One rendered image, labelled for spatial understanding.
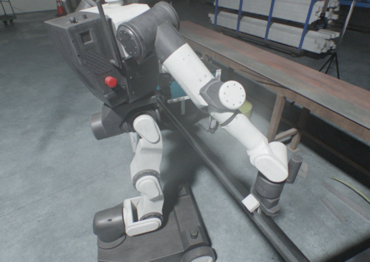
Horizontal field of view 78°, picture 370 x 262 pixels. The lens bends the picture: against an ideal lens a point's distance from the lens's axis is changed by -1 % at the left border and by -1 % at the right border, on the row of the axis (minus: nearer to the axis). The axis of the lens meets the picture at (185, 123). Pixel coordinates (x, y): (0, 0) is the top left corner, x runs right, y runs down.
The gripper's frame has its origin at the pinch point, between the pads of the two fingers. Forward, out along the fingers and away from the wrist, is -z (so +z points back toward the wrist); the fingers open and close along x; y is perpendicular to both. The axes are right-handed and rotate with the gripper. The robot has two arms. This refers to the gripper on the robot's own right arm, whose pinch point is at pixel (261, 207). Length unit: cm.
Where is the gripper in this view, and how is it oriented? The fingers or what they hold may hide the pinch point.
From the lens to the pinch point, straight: 93.9
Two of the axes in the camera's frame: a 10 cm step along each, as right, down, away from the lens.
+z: 0.0, -8.2, -5.8
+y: 8.9, -2.6, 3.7
